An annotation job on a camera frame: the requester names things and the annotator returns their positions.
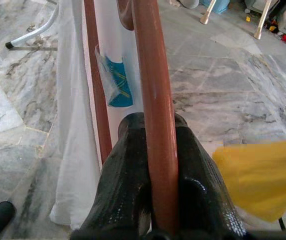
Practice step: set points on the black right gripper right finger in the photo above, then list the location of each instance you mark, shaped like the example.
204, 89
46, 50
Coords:
203, 195

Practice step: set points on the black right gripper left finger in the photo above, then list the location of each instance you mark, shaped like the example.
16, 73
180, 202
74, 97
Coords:
123, 187

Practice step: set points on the yellow printed shirt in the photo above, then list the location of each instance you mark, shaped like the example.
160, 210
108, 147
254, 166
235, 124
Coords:
258, 180

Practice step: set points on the white shirt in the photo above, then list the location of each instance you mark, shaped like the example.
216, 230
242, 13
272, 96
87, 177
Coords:
73, 125

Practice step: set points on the reddish brown plastic hanger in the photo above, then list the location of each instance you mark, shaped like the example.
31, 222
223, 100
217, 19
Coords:
158, 100

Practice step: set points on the white metal table legs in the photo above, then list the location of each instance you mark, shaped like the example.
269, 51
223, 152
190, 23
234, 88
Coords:
33, 35

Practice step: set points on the light blue box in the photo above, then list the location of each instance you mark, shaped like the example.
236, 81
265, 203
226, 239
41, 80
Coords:
220, 7

